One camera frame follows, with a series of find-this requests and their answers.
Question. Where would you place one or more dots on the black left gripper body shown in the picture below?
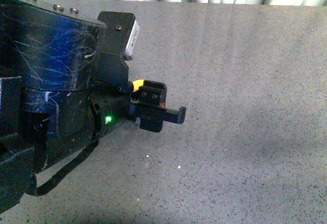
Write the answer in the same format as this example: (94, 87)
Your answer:
(110, 107)

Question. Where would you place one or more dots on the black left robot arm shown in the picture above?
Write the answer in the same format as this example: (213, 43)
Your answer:
(64, 86)

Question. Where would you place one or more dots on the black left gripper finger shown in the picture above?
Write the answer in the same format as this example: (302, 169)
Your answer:
(155, 113)

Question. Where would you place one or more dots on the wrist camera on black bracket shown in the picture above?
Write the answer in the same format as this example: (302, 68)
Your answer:
(116, 48)

